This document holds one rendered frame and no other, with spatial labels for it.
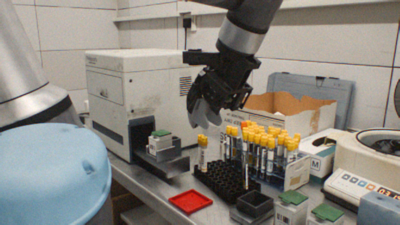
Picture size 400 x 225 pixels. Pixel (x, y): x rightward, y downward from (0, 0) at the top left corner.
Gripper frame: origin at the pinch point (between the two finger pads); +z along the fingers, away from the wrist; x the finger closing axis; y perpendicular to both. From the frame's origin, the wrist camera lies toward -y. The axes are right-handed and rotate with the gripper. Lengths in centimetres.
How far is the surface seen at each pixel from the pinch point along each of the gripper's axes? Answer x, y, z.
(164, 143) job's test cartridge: 0.1, -5.9, 13.0
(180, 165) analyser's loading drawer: 0.3, 1.3, 13.5
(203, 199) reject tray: -1.5, 12.2, 12.0
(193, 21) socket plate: 60, -73, 14
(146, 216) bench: 33, -31, 107
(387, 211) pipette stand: 5.9, 35.7, -12.1
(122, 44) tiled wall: 62, -134, 64
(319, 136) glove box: 39.2, 13.2, 4.1
